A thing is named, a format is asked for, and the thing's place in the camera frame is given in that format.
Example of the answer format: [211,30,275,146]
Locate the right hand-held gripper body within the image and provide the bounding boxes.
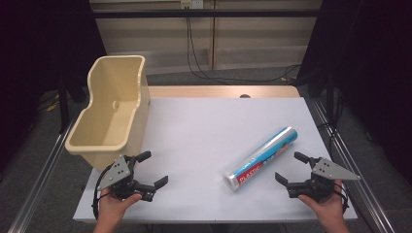
[286,156,361,204]

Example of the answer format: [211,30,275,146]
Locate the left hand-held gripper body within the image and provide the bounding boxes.
[96,154,157,203]

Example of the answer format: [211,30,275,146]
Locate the blue plastic wrap roll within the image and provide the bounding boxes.
[223,125,299,192]

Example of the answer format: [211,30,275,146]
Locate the beige plastic bin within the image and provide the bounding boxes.
[64,54,152,172]

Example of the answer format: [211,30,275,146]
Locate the person's left hand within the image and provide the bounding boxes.
[96,186,144,224]

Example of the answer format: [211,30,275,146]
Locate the person's right hand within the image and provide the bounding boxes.
[297,179,348,225]

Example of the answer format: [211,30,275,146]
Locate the white table sheet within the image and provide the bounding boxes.
[72,96,359,224]

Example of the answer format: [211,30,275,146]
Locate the black metal stand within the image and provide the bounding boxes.
[57,72,71,134]
[325,72,336,125]

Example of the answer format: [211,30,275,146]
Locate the black curtain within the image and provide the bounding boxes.
[297,0,412,178]
[0,0,108,169]

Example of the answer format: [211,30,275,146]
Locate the black horizontal bar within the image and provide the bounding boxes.
[91,9,323,19]

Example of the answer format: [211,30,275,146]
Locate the metal floor rail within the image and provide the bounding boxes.
[8,120,75,233]
[307,96,396,233]

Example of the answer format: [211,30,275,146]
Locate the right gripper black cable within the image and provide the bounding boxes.
[334,183,351,216]

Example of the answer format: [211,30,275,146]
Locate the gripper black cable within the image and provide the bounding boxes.
[334,183,351,216]
[91,165,114,221]

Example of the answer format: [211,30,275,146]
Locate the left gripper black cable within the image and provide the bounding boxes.
[91,165,114,221]

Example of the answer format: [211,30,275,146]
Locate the black wall cable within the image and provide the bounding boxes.
[186,16,302,83]

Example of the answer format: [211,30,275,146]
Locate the white wall outlet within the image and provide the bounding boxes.
[180,0,204,10]

